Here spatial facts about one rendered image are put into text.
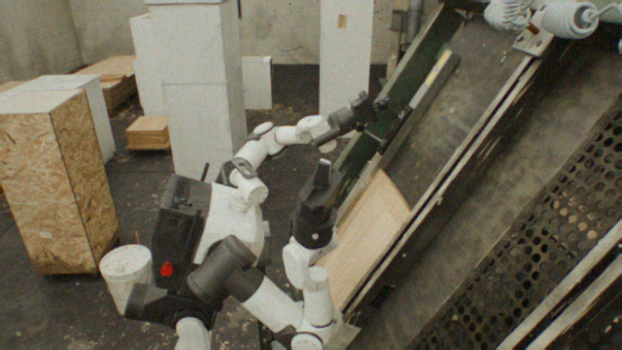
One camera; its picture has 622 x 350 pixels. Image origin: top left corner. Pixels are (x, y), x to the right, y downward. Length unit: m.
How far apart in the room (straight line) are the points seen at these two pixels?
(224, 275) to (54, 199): 2.09
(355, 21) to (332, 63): 0.53
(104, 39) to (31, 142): 7.70
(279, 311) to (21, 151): 2.16
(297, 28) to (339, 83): 4.44
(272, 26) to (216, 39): 5.91
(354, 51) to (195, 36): 2.09
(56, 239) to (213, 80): 1.67
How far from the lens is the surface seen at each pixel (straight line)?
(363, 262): 1.37
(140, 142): 5.09
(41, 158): 2.86
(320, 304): 1.00
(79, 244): 3.11
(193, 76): 3.59
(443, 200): 1.10
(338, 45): 4.92
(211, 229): 1.09
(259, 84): 6.26
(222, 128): 3.68
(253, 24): 9.39
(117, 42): 10.30
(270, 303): 1.03
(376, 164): 1.49
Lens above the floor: 1.97
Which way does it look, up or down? 27 degrees down
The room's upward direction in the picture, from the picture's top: straight up
